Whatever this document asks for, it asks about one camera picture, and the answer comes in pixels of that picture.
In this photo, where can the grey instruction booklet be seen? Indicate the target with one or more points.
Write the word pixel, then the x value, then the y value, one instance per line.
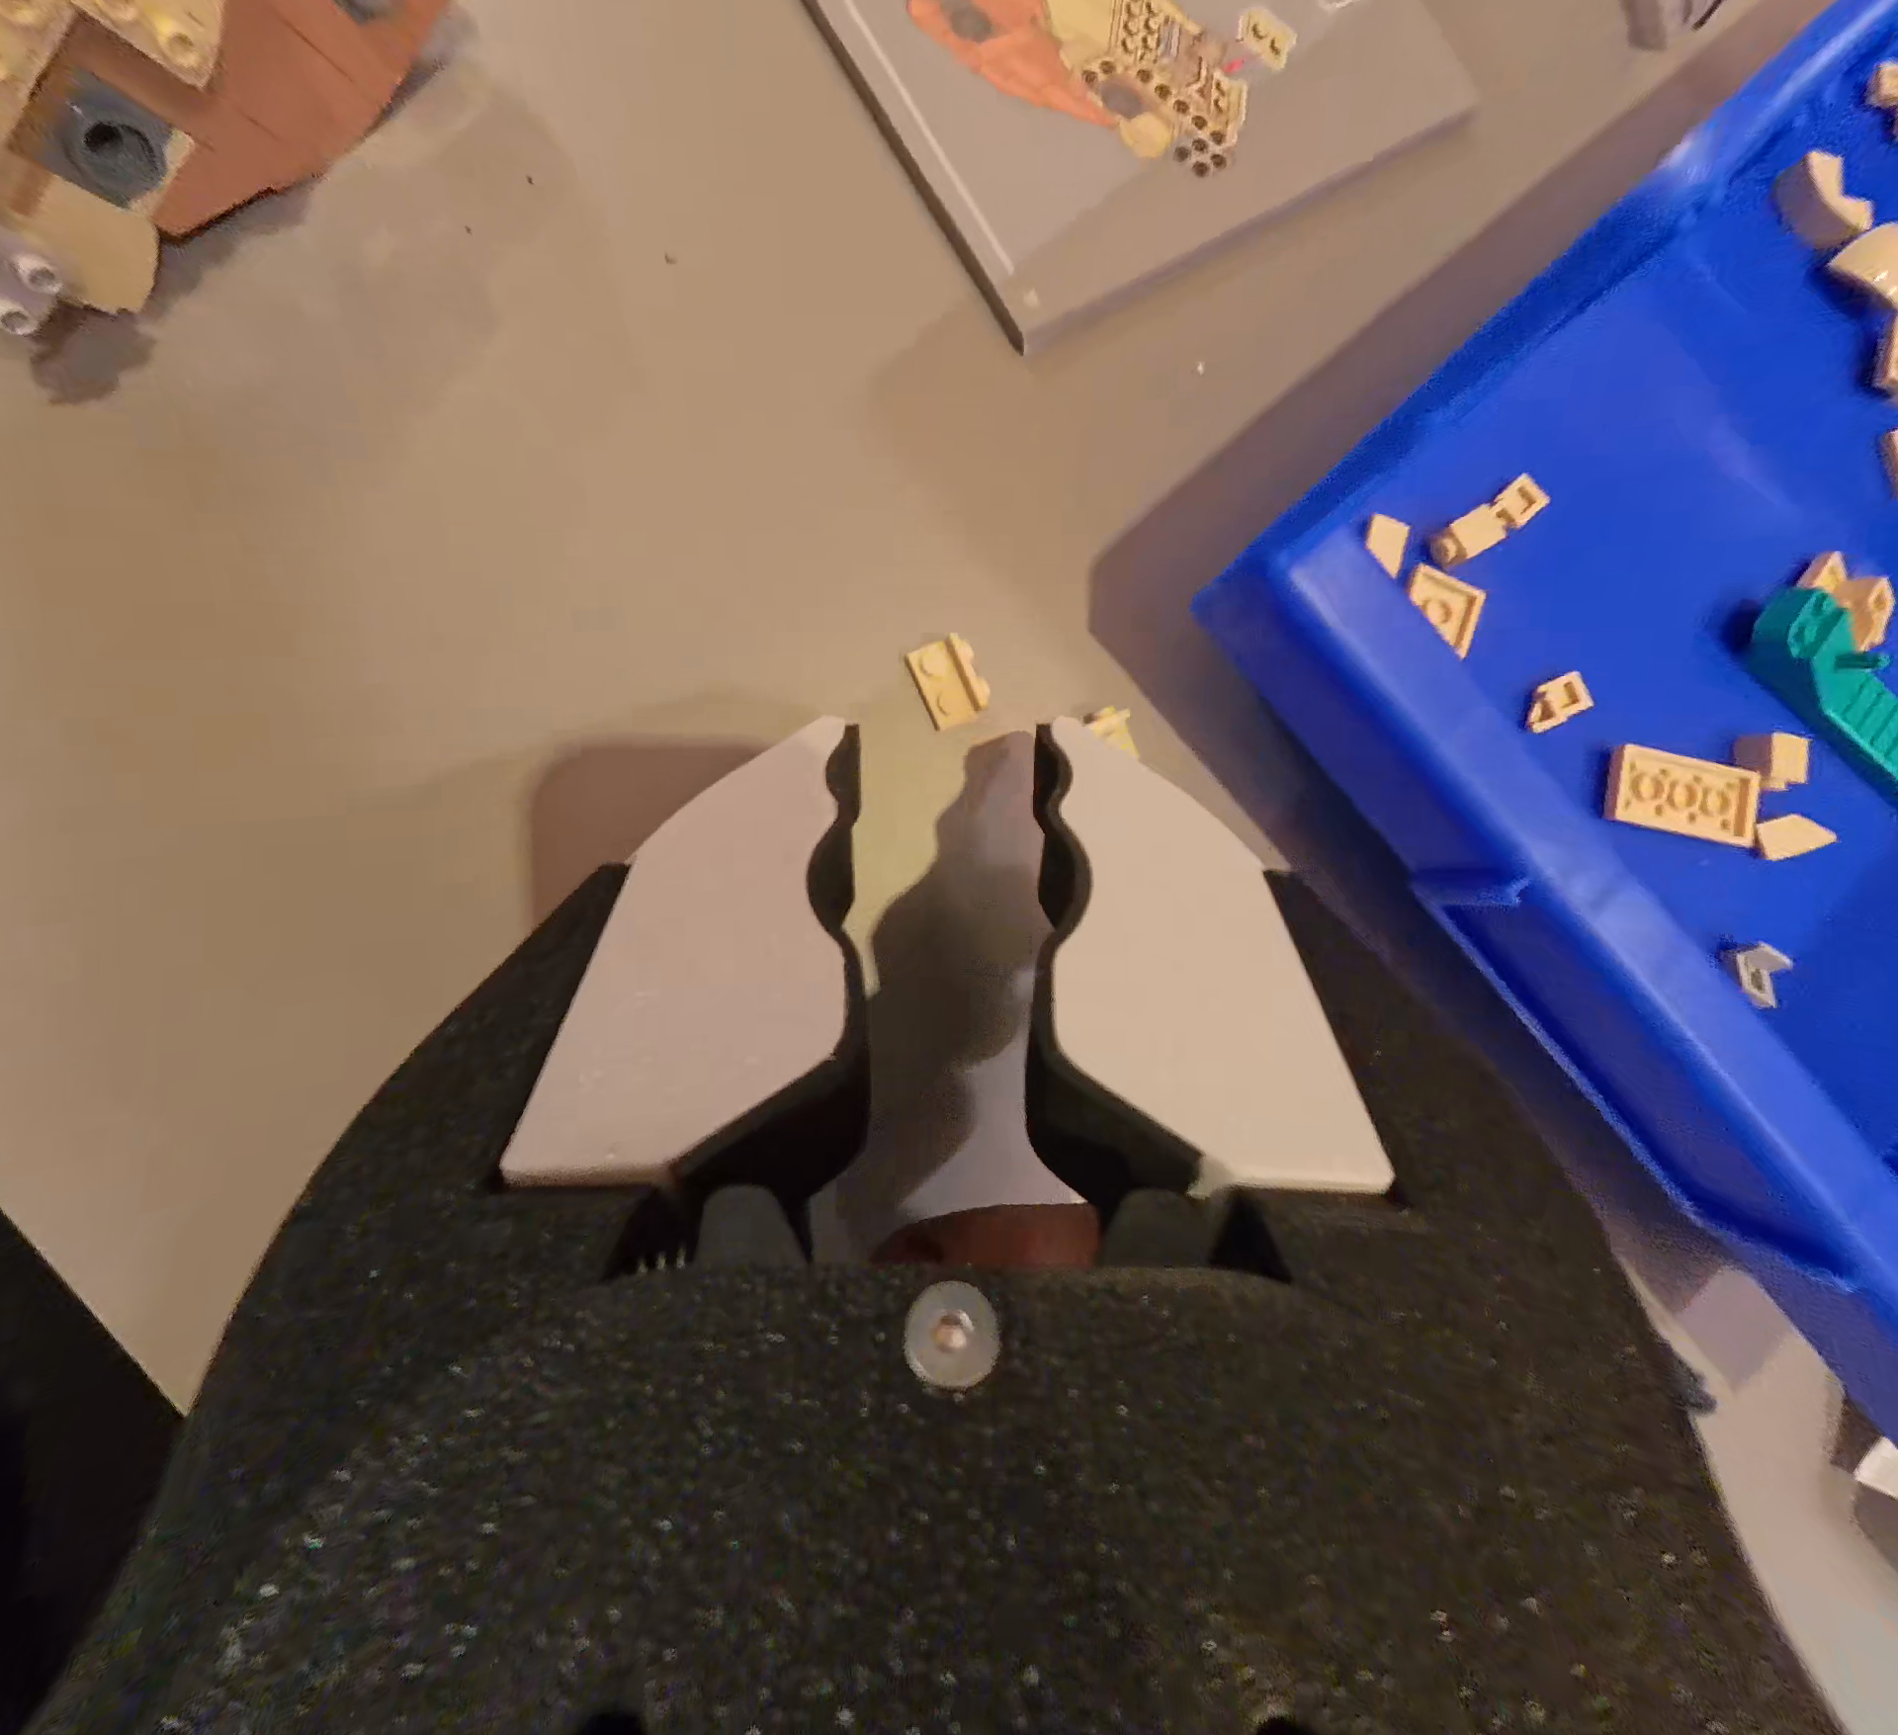
pixel 1037 162

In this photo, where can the blue plastic bin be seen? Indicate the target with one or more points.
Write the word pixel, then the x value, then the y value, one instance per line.
pixel 1630 430

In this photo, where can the grey desk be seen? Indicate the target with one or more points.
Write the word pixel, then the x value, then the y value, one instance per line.
pixel 593 504

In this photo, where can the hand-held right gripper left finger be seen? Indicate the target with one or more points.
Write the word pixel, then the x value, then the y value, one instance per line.
pixel 697 993

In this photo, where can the light grey tiny brick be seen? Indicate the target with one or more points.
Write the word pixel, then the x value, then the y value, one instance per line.
pixel 1760 975

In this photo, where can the pile of tan bricks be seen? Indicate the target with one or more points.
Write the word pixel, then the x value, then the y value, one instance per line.
pixel 1682 794

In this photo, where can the teal brick piece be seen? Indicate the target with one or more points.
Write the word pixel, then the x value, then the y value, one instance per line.
pixel 1824 668

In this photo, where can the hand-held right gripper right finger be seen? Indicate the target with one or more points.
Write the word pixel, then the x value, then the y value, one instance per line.
pixel 1201 1007

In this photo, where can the tan brick-built model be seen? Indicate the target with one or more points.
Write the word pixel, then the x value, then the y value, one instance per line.
pixel 266 60

